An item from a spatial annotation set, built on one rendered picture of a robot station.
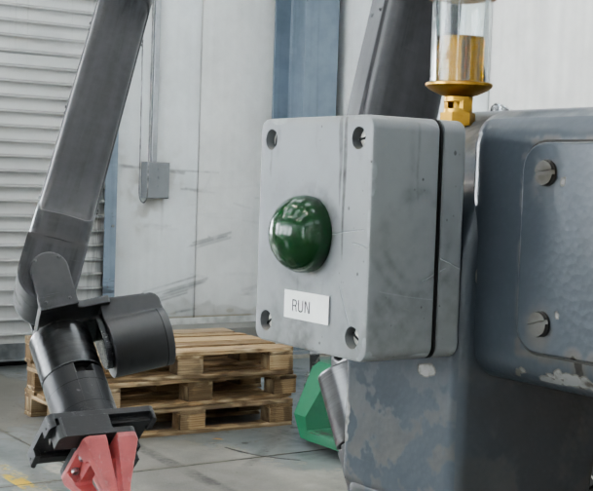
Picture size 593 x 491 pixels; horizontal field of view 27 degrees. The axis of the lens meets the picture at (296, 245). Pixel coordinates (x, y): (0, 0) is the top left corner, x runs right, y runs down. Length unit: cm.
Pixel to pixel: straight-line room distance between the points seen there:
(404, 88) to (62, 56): 778
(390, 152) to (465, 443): 12
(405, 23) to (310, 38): 827
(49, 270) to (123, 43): 28
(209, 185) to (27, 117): 152
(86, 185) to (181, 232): 784
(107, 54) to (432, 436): 85
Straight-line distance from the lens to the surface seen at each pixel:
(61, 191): 119
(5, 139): 838
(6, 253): 842
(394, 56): 83
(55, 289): 113
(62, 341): 113
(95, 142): 122
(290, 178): 48
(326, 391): 78
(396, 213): 45
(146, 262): 891
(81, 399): 109
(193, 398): 630
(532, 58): 782
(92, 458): 106
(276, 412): 656
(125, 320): 115
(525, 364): 46
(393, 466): 51
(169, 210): 898
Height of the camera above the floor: 131
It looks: 3 degrees down
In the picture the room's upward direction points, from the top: 2 degrees clockwise
